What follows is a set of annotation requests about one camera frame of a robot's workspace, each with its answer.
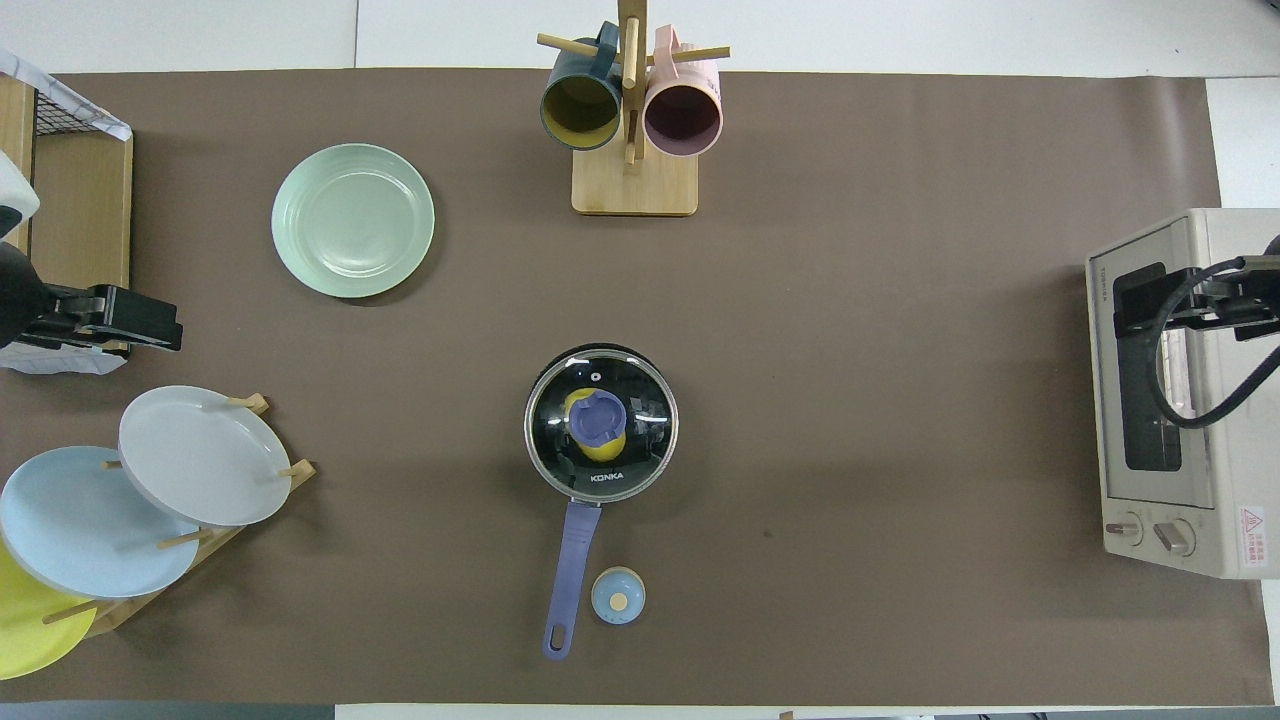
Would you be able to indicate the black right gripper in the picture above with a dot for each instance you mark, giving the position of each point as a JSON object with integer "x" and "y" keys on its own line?
{"x": 1225, "y": 315}

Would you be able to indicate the pink ribbed mug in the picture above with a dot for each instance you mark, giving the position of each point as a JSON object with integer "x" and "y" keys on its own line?
{"x": 683, "y": 115}

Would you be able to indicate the light blue plate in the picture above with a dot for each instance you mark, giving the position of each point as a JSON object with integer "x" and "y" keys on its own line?
{"x": 80, "y": 530}

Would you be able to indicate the light grey plate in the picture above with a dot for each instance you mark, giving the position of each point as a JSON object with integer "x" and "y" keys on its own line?
{"x": 200, "y": 455}

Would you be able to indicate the pale green plate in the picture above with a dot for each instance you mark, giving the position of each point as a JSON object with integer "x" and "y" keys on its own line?
{"x": 350, "y": 220}

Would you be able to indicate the wooden board shelf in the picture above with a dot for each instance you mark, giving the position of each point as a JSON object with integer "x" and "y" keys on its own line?
{"x": 80, "y": 210}

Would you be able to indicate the wooden mug tree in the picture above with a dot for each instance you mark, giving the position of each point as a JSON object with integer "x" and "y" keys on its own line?
{"x": 635, "y": 190}

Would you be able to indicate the dark teal mug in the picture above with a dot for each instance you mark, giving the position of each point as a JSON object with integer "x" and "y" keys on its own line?
{"x": 580, "y": 110}

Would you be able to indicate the glass lid blue knob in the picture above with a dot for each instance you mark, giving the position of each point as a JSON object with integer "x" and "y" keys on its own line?
{"x": 600, "y": 420}

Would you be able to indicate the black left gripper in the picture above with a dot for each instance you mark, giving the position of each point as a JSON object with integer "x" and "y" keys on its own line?
{"x": 100, "y": 318}

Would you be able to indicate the brown paper table mat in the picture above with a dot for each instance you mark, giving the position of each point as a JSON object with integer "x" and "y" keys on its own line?
{"x": 900, "y": 300}

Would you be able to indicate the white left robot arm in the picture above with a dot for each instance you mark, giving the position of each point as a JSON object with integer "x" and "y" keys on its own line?
{"x": 15, "y": 290}

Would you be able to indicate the yellow plate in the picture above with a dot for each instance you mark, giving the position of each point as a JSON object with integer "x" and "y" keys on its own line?
{"x": 30, "y": 630}

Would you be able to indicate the yellow potato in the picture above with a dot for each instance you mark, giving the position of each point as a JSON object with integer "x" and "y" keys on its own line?
{"x": 605, "y": 452}

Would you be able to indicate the beige toaster oven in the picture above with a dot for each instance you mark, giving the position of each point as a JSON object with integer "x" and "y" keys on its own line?
{"x": 1230, "y": 450}

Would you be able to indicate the wooden plate rack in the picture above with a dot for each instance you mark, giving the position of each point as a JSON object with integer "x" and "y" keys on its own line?
{"x": 110, "y": 618}

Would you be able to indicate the white patterned cloth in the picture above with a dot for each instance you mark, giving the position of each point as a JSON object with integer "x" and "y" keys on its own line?
{"x": 100, "y": 118}
{"x": 60, "y": 364}

